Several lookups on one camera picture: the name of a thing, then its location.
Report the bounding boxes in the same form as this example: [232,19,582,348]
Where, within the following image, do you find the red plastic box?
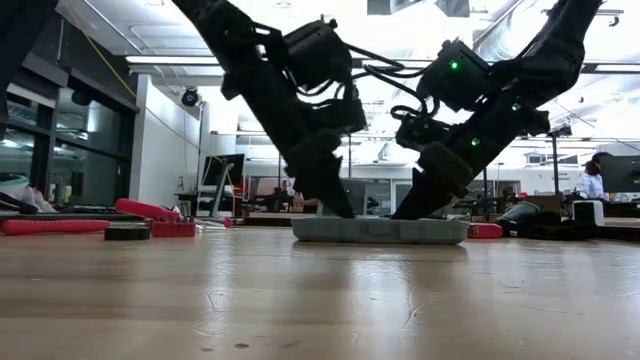
[467,222,504,240]

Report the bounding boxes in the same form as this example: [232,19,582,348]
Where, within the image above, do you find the white stepladder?
[197,159,235,219]

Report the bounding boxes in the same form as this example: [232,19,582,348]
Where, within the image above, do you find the red-handled screwdriver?
[114,198,182,224]
[0,218,111,237]

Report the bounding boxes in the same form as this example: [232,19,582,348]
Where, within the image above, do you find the black work gloves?
[497,199,601,241]

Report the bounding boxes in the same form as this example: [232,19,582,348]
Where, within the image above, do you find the black background rig frame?
[481,124,574,221]
[277,130,352,189]

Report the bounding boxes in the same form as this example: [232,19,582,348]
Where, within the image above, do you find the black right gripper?
[391,112,526,221]

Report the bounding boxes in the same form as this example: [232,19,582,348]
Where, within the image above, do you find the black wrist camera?
[312,97,369,135]
[395,113,451,151]

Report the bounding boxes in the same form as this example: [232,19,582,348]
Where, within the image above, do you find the black right camera cable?
[389,97,441,122]

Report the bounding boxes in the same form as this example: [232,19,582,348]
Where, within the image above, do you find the dark tape roll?
[103,223,152,242]

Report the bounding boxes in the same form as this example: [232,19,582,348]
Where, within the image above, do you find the person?
[574,152,614,201]

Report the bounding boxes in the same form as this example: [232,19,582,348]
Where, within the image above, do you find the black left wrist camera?
[312,97,369,135]

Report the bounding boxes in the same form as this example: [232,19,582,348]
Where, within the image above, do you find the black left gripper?
[284,128,356,220]

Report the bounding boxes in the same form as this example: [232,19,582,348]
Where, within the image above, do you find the white box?
[572,199,605,226]

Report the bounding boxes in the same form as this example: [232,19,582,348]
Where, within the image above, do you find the white door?
[394,180,414,211]

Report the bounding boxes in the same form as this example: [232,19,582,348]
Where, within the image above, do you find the black computer monitor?
[202,153,246,189]
[599,155,640,194]

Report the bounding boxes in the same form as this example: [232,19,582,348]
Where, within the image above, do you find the grey plastic tool case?
[291,215,471,246]

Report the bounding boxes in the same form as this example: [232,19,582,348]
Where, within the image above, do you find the white cloth bundle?
[0,174,57,215]

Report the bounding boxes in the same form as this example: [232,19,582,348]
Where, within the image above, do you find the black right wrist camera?
[395,113,451,151]

